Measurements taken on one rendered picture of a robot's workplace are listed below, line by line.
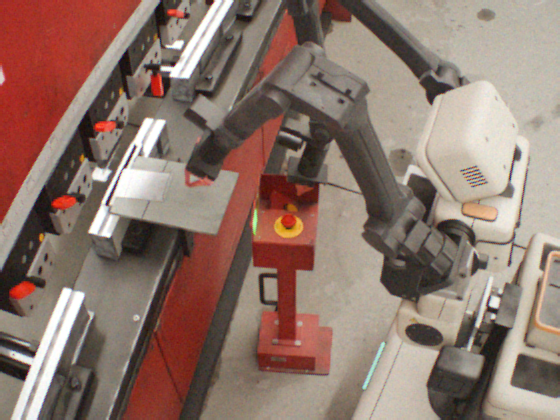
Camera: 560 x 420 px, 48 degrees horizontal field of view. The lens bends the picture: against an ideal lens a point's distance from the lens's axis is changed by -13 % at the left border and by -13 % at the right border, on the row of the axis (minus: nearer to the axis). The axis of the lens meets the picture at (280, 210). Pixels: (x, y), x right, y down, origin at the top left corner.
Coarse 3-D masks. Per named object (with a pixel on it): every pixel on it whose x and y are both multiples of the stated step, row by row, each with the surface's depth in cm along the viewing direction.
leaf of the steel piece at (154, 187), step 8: (136, 176) 163; (144, 176) 163; (152, 176) 163; (160, 176) 163; (168, 176) 162; (136, 184) 161; (144, 184) 161; (152, 184) 161; (160, 184) 161; (168, 184) 160; (128, 192) 160; (136, 192) 160; (144, 192) 160; (152, 192) 160; (160, 192) 160; (152, 200) 158; (160, 200) 158
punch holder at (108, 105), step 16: (112, 80) 137; (96, 96) 132; (112, 96) 139; (96, 112) 133; (112, 112) 141; (128, 112) 149; (80, 128) 134; (96, 144) 137; (112, 144) 144; (96, 160) 142
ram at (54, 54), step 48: (0, 0) 88; (48, 0) 103; (96, 0) 120; (0, 48) 92; (48, 48) 107; (96, 48) 126; (0, 96) 96; (48, 96) 112; (0, 144) 99; (0, 192) 102
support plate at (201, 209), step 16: (144, 160) 166; (160, 160) 166; (176, 176) 163; (192, 176) 163; (224, 176) 163; (176, 192) 160; (192, 192) 160; (208, 192) 160; (224, 192) 160; (112, 208) 157; (128, 208) 157; (144, 208) 157; (160, 208) 157; (176, 208) 157; (192, 208) 157; (208, 208) 157; (224, 208) 157; (160, 224) 155; (176, 224) 154; (192, 224) 154; (208, 224) 154
